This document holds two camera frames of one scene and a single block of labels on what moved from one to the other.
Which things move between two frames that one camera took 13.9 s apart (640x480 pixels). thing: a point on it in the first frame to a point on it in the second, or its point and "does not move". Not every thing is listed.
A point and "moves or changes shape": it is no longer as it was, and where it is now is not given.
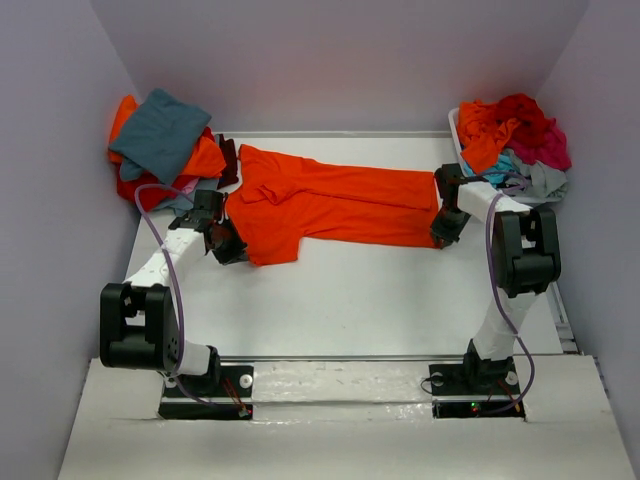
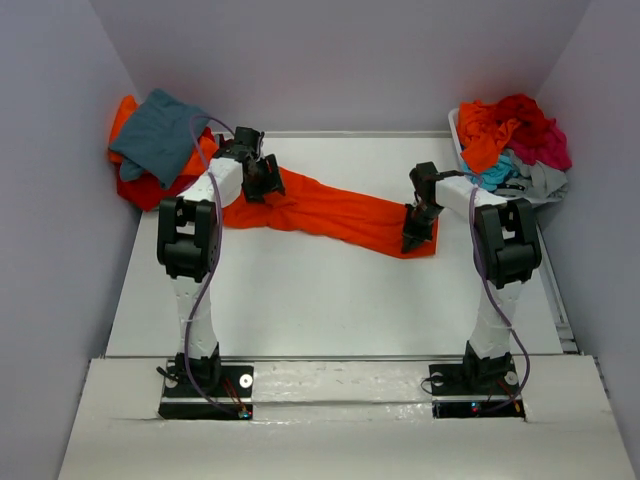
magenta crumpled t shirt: x=552 y=150 does not move
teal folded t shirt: x=160 y=137 does not move
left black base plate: x=225 y=393 does not move
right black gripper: x=448 y=235 to x=414 y=236
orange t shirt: x=284 y=202 moves or changes shape
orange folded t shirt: x=206 y=160 does not move
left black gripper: x=236 y=252 to x=272 y=180
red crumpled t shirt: x=533 y=124 does not move
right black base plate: x=477 y=389 does not move
